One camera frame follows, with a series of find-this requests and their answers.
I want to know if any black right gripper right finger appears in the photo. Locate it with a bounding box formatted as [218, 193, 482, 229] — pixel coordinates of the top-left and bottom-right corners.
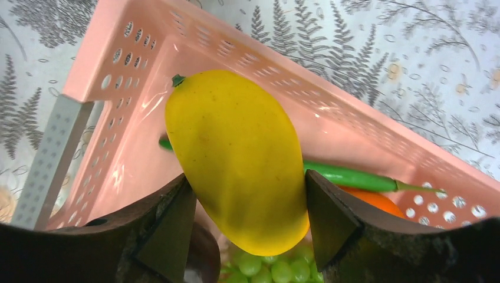
[305, 170, 499, 282]

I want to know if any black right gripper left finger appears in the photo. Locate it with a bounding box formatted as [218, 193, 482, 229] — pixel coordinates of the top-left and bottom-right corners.
[1, 175, 196, 282]

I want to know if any yellow toy mango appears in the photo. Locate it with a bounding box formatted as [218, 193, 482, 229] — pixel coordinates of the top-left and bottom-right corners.
[165, 70, 310, 256]

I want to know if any pink plastic basket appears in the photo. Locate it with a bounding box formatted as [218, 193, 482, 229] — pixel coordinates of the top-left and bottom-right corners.
[10, 0, 500, 231]

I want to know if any green toy grape bunch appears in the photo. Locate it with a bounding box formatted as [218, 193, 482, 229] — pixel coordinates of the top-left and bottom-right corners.
[218, 234, 324, 283]

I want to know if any orange toy tangerine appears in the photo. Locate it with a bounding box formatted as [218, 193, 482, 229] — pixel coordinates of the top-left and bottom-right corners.
[339, 186, 404, 218]

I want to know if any dark purple toy plum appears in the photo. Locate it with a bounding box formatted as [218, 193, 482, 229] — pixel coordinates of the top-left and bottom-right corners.
[183, 222, 221, 283]

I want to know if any green toy chili pepper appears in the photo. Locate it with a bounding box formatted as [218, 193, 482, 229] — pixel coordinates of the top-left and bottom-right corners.
[158, 137, 448, 195]

